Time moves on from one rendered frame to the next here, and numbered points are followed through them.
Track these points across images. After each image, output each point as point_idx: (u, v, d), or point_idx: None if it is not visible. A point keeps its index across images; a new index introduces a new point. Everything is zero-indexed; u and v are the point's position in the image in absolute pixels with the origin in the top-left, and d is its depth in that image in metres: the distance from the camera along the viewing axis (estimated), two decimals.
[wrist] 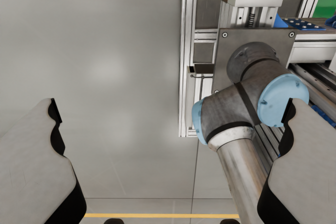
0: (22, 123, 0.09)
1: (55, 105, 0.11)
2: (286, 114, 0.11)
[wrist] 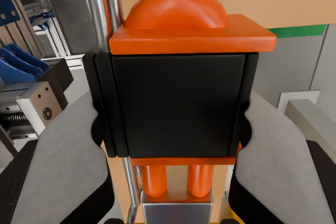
0: (70, 110, 0.10)
1: None
2: None
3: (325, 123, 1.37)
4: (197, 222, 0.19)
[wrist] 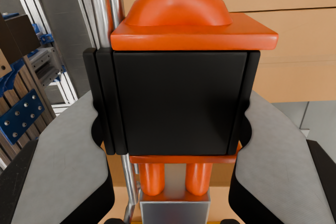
0: (70, 110, 0.10)
1: None
2: None
3: None
4: (194, 220, 0.19)
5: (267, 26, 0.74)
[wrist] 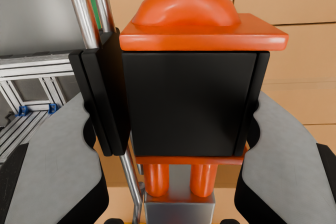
0: (61, 112, 0.10)
1: None
2: None
3: None
4: (198, 222, 0.18)
5: None
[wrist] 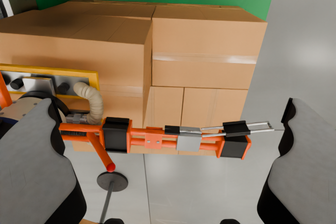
0: (22, 123, 0.09)
1: (55, 105, 0.11)
2: (286, 114, 0.11)
3: None
4: (189, 148, 0.61)
5: None
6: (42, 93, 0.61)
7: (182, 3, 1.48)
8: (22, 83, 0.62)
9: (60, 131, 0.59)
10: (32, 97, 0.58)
